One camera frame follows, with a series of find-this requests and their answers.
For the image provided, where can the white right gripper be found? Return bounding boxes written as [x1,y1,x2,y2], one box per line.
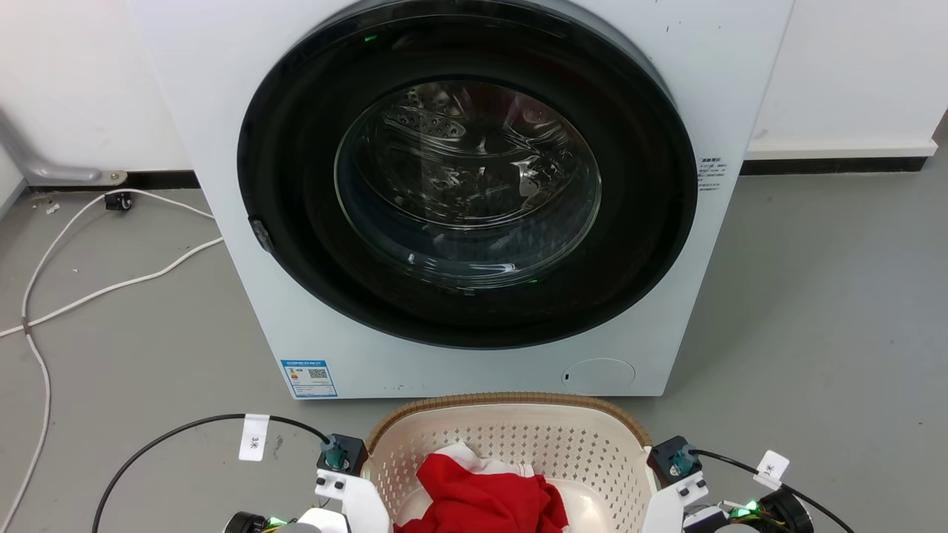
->
[641,472,710,533]

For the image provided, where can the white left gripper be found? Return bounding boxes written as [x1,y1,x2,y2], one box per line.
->
[314,469,393,533]

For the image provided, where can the beige perforated laundry basket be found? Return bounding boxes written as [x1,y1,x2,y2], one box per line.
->
[363,392,660,533]

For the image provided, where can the red garment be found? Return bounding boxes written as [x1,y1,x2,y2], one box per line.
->
[393,443,570,533]

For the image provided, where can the blue energy label sticker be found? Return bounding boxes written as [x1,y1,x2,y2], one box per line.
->
[280,359,338,399]

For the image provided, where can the round white filter cover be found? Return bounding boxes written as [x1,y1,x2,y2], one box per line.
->
[561,358,637,395]

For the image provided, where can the white front-load washing machine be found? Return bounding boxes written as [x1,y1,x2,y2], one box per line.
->
[127,0,795,400]

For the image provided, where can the black round washer door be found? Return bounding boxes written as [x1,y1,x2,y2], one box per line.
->
[236,0,698,350]

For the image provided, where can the white text sticker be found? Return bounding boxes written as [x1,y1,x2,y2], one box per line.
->
[697,156,728,193]

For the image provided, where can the black baseboard strip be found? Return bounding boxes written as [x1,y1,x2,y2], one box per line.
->
[740,156,929,177]
[28,170,201,192]

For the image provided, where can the grey drain pipe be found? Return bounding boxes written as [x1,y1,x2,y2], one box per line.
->
[0,107,128,187]

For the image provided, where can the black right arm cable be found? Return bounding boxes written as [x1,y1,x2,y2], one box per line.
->
[687,448,855,533]

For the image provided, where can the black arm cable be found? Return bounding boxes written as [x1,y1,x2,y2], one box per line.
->
[687,448,855,533]
[91,413,333,533]

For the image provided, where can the white paper cable tag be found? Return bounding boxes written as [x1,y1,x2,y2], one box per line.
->
[753,449,791,490]
[238,414,270,463]

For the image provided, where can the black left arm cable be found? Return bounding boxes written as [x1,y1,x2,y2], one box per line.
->
[91,413,333,533]

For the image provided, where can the white floor cable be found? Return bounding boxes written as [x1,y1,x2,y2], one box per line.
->
[0,236,225,339]
[0,188,217,533]

